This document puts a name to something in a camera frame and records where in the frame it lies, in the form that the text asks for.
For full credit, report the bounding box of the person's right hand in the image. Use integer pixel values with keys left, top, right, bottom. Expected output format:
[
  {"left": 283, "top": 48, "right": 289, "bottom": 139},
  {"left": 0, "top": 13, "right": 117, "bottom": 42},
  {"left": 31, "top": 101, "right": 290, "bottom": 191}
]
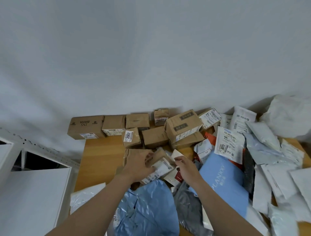
[{"left": 174, "top": 156, "right": 206, "bottom": 193}]

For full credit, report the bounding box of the person's left hand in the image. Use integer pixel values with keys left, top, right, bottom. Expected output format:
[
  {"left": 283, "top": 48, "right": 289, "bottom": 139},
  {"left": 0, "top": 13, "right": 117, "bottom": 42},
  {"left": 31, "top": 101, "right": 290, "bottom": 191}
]
[{"left": 116, "top": 149, "right": 156, "bottom": 183}]

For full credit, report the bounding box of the brown box large label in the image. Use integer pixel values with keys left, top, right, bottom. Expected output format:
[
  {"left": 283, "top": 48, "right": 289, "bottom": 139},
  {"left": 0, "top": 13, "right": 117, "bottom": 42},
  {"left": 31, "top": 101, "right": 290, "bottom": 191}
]
[{"left": 122, "top": 147, "right": 177, "bottom": 185}]

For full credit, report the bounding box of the stack of cardboard boxes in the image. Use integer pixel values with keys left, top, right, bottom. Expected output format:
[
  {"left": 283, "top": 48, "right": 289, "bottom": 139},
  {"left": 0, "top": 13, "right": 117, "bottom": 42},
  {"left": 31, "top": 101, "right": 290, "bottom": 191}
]
[{"left": 121, "top": 108, "right": 222, "bottom": 150}]

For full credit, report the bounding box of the smooth light blue mailer package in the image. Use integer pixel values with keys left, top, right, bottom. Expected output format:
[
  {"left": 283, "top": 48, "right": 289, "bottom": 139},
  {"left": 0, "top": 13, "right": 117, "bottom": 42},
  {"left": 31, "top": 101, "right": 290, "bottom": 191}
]
[{"left": 189, "top": 152, "right": 249, "bottom": 218}]

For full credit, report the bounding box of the blue plastic mailer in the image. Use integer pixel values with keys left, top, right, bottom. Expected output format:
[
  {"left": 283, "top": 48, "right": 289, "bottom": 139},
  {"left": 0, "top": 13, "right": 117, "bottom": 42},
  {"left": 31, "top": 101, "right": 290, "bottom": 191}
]
[{"left": 113, "top": 180, "right": 180, "bottom": 236}]

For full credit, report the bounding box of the tall brown box double label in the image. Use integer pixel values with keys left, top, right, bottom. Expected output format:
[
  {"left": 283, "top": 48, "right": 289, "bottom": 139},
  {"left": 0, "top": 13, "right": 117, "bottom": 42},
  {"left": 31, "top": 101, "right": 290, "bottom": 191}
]
[{"left": 101, "top": 115, "right": 127, "bottom": 136}]

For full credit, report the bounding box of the pile of white mailers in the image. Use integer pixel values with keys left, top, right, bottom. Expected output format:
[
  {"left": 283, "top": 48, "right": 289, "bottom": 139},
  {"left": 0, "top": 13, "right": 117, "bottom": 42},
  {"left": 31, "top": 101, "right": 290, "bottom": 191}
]
[{"left": 163, "top": 106, "right": 305, "bottom": 236}]

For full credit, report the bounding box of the black bubble mailer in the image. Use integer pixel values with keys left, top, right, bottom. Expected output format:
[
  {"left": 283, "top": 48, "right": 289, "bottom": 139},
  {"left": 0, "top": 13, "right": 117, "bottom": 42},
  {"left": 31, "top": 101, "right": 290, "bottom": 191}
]
[{"left": 243, "top": 148, "right": 256, "bottom": 195}]

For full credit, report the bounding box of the white bubble mailer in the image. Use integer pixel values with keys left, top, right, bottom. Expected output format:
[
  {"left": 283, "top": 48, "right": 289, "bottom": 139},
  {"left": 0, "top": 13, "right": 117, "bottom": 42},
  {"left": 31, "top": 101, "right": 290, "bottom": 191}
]
[{"left": 70, "top": 183, "right": 107, "bottom": 215}]

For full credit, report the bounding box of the INS BAHA cardboard box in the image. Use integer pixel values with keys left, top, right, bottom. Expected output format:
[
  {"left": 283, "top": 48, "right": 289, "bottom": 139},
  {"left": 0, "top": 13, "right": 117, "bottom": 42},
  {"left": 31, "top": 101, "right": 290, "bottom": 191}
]
[{"left": 67, "top": 115, "right": 105, "bottom": 140}]

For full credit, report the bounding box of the large white plastic bag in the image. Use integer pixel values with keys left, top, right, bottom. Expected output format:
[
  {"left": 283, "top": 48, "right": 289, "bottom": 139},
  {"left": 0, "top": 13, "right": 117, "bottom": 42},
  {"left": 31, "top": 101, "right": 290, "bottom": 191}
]
[{"left": 259, "top": 95, "right": 311, "bottom": 139}]

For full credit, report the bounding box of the person's right forearm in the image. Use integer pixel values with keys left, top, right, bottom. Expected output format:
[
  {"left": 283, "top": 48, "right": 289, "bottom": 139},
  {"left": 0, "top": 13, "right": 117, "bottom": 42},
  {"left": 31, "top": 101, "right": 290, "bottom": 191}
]
[{"left": 189, "top": 181, "right": 264, "bottom": 236}]

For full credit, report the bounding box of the person's left forearm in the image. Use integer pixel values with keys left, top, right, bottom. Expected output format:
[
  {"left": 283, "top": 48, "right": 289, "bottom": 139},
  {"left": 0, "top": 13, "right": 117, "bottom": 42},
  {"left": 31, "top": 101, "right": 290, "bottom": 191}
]
[{"left": 46, "top": 175, "right": 136, "bottom": 236}]

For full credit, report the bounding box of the wooden table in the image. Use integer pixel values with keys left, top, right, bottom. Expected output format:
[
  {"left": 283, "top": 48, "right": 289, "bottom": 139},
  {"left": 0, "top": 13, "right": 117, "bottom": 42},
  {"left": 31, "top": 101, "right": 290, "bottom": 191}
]
[{"left": 74, "top": 120, "right": 311, "bottom": 236}]

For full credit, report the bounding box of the white metal shelf rack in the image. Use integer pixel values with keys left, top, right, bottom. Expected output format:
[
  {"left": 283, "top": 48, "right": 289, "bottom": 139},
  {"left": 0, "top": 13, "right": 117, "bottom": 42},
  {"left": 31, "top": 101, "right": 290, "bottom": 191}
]
[{"left": 0, "top": 127, "right": 81, "bottom": 236}]

